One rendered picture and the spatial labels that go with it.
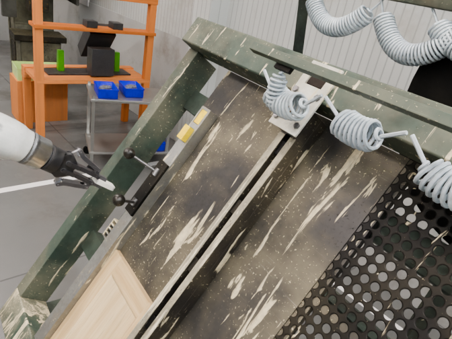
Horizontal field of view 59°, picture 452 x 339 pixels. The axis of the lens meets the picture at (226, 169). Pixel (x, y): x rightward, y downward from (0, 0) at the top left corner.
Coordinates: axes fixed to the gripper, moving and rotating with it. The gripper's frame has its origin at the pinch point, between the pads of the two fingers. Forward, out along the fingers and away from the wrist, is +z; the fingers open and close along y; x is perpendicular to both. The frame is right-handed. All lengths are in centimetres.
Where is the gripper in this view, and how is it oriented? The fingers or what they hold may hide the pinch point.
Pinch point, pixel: (103, 183)
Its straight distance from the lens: 130.9
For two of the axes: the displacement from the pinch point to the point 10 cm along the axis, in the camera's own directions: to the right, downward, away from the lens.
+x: 5.6, 4.5, -7.0
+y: -5.9, 8.0, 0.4
